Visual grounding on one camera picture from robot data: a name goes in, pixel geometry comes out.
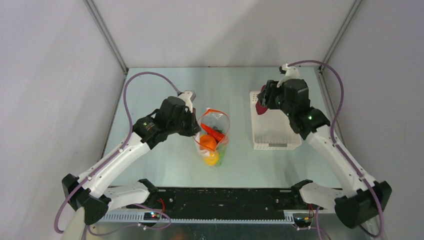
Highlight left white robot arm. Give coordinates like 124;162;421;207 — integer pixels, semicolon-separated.
62;91;200;225

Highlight purple sweet potato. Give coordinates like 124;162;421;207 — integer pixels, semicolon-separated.
255;85;269;116

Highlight orange fruit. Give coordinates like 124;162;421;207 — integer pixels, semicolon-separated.
199;134;217;152

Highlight purple cable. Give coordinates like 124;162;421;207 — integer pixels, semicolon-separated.
287;60;385;238
53;71;181;234

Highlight clear zip top bag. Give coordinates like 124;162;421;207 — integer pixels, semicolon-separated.
193;108;230;167

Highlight light green pepper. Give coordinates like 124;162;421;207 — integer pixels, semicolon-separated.
216;145;227;166

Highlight yellow lemon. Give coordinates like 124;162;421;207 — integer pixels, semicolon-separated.
202;152;220;166

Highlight dark green avocado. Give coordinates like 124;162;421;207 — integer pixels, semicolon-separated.
212;126;224;134

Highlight red chili pepper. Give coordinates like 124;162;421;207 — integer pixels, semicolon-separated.
200;123;226;142

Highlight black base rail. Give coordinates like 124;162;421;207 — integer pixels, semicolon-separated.
127;181;324;223

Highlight white perforated plastic basket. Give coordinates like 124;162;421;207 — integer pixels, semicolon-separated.
249;91;302;150

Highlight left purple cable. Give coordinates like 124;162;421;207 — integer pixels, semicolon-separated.
53;71;181;234

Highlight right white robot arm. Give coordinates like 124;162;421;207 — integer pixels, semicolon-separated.
257;79;392;229

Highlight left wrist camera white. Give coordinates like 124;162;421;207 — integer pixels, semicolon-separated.
177;90;196;112

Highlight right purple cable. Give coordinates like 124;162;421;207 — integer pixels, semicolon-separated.
287;60;385;238

